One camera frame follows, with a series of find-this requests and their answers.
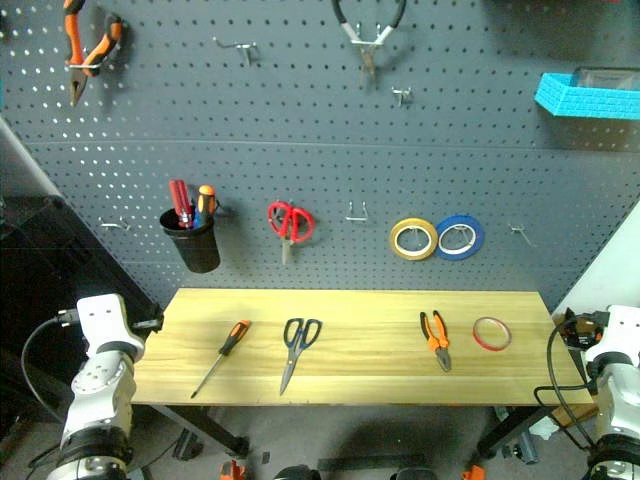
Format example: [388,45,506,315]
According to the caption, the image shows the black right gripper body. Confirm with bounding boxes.
[562,308,609,350]

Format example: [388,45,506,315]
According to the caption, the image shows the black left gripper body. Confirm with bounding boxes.
[130,304,165,337]

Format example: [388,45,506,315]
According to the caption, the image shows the black cup holder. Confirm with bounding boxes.
[158,207,222,275]

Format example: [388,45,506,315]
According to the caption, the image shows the grey metal pegboard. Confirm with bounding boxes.
[0,0,640,314]

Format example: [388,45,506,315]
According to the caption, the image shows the long orange black screwdriver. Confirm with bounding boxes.
[189,319,253,400]

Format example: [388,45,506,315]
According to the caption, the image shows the red tape roll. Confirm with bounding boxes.
[472,316,513,353]

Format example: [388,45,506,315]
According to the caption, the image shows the black table leg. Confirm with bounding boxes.
[474,405,556,460]
[149,404,251,457]

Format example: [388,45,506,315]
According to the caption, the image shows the short orange black screwdriver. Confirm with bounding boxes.
[195,184,217,220]

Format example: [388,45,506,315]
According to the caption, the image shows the orange black combination pliers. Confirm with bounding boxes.
[418,309,454,374]

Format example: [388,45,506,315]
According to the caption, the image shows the blue tape roll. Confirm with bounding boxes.
[433,213,486,260]

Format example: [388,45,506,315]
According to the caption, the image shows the yellow tape roll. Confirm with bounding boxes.
[388,217,440,262]

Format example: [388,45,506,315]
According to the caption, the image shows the dark rounded shape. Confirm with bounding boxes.
[272,464,324,480]
[394,465,441,480]

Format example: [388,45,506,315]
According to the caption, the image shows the cyan plastic storage bin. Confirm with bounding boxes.
[533,72,640,121]

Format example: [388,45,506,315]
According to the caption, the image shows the clear plastic bag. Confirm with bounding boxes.
[573,66,640,92]

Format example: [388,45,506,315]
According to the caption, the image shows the orange black needle-nose pliers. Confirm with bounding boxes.
[62,0,125,109]

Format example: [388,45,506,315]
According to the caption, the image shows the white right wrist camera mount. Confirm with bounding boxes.
[584,304,640,366]

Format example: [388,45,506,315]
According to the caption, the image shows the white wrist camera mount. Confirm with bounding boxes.
[584,304,640,366]
[75,293,146,359]

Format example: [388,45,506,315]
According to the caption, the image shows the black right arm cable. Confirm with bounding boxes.
[533,319,601,451]

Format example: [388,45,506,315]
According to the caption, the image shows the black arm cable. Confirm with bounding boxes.
[533,319,601,451]
[19,309,81,426]

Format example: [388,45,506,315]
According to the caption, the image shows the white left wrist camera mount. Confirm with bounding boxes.
[75,293,146,359]

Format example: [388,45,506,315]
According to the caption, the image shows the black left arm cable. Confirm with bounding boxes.
[19,309,81,426]

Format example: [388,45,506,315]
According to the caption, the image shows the red and orange screwdrivers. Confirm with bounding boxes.
[168,179,199,230]

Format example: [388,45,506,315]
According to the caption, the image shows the black-handled scissors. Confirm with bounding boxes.
[278,317,324,397]

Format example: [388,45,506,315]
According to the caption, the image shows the red-handled scissors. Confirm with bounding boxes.
[266,200,316,266]

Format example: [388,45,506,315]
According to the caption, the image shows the black-handled long-nose pliers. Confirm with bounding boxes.
[330,0,407,86]

